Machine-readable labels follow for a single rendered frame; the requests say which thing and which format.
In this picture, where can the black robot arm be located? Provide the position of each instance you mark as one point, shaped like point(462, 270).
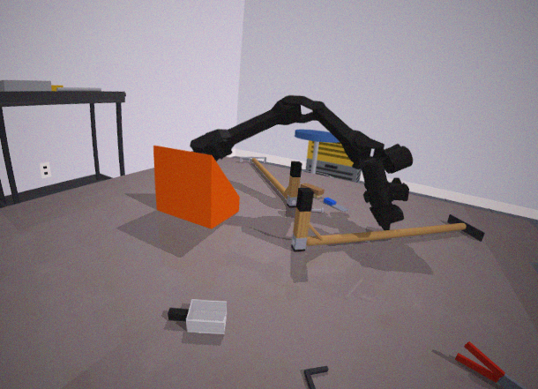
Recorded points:
point(357, 146)

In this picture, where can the dark grey l-shaped bar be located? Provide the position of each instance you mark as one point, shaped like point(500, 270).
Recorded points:
point(308, 373)

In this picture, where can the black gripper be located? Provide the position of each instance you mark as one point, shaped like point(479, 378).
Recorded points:
point(385, 213)

